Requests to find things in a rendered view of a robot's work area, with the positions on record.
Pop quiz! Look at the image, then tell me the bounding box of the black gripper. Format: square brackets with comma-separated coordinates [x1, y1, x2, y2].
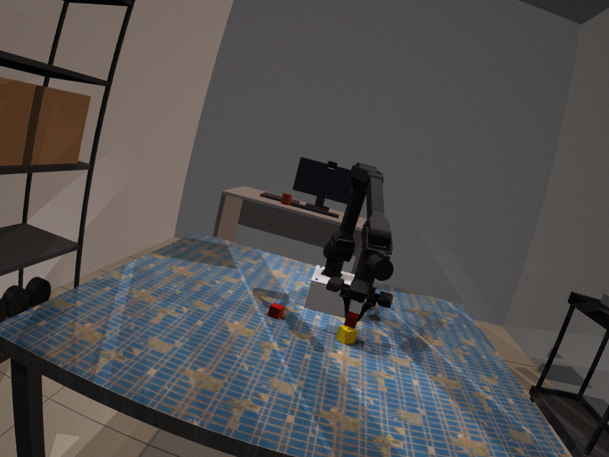
[326, 266, 393, 322]

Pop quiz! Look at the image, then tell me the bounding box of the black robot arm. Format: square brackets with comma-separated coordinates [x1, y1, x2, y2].
[321, 163, 394, 303]

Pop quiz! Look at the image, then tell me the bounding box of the yellow cube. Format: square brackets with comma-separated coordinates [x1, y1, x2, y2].
[336, 326, 358, 344]

